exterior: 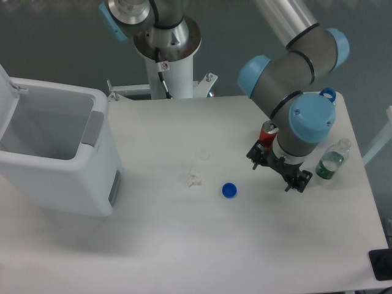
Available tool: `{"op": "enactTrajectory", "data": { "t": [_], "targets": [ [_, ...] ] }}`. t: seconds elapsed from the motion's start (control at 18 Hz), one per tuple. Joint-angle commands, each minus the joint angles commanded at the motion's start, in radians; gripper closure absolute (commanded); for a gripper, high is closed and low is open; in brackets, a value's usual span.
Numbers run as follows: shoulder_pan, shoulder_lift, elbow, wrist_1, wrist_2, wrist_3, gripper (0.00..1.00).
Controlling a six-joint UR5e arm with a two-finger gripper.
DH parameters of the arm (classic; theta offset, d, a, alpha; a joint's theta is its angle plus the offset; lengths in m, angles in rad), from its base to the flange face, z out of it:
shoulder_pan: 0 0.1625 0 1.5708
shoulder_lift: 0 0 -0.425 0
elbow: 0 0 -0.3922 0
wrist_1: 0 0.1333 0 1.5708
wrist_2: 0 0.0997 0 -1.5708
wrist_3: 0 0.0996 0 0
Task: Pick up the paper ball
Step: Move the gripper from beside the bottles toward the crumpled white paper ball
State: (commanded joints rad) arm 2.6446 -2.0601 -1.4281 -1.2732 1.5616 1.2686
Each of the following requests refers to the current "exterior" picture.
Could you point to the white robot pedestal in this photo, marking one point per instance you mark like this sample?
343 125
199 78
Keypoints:
169 60

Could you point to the black device at corner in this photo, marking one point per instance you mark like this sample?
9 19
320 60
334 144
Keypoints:
381 263

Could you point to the white paper ball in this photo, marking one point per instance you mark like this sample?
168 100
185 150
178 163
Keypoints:
194 178

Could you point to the clear green-label bottle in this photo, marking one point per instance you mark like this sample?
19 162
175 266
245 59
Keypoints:
333 159

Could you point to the white frame at right edge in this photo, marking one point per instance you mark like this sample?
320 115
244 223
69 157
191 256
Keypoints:
379 141

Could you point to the crushed red soda can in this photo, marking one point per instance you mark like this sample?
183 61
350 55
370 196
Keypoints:
267 133

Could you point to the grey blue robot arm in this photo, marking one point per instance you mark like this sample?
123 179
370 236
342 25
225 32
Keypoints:
304 119

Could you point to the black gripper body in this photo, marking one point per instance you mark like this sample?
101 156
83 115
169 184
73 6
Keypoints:
280 164

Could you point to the clear plastic cap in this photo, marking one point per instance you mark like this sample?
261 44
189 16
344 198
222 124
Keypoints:
203 154

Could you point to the blue plastic drink bottle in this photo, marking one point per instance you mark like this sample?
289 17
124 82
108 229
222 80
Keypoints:
330 94

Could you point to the white open trash bin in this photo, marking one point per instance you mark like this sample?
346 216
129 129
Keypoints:
57 146

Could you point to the blue bottle cap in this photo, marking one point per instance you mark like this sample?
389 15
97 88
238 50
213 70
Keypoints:
229 190

